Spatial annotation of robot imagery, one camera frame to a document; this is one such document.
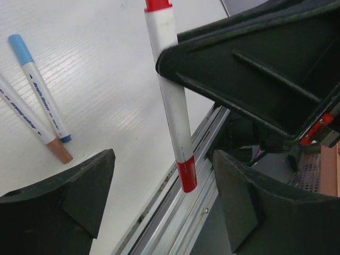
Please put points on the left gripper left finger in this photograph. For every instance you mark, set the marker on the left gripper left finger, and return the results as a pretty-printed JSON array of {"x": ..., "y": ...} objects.
[{"x": 61, "y": 214}]

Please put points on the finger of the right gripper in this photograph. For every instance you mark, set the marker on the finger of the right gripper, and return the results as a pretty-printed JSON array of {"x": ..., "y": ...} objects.
[{"x": 276, "y": 64}]

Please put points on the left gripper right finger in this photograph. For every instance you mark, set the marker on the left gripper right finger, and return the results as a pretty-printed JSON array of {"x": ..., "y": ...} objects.
[{"x": 265, "y": 216}]

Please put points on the red cap marker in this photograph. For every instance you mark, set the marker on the red cap marker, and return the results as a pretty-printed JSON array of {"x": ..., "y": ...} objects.
[{"x": 160, "y": 23}]

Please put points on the light blue cap marker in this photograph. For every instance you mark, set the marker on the light blue cap marker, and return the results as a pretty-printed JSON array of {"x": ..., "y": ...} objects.
[{"x": 40, "y": 88}]

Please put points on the brown cap marker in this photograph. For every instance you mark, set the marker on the brown cap marker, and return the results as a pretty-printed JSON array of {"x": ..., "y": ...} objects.
[{"x": 33, "y": 122}]

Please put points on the front aluminium rail frame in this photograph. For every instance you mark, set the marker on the front aluminium rail frame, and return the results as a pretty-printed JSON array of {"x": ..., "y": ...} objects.
[{"x": 171, "y": 221}]

